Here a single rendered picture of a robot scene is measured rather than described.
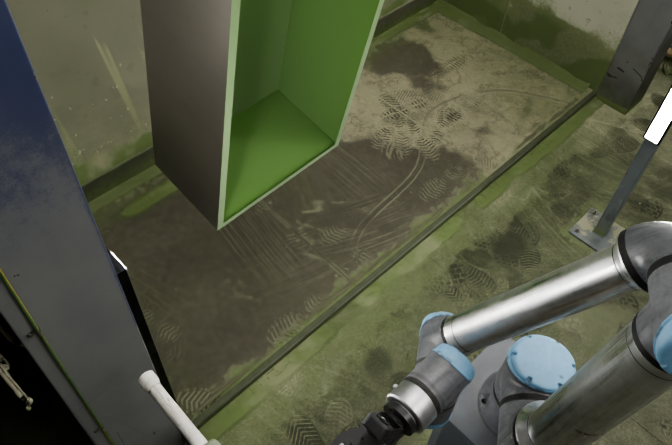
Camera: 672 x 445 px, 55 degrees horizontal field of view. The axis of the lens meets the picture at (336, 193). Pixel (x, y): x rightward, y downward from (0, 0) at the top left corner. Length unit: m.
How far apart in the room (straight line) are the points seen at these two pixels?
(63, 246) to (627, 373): 0.90
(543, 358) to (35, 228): 1.10
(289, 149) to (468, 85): 1.37
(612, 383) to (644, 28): 2.49
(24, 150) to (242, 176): 1.52
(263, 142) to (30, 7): 1.06
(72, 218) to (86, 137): 1.87
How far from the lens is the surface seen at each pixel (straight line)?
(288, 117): 2.55
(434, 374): 1.26
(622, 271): 1.15
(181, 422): 1.20
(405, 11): 3.86
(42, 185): 0.97
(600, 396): 1.22
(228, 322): 2.53
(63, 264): 1.09
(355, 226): 2.77
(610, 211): 2.94
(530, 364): 1.55
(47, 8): 2.88
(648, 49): 3.49
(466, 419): 1.76
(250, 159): 2.41
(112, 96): 2.92
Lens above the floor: 2.24
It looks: 50 degrees down
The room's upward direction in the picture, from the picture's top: 3 degrees clockwise
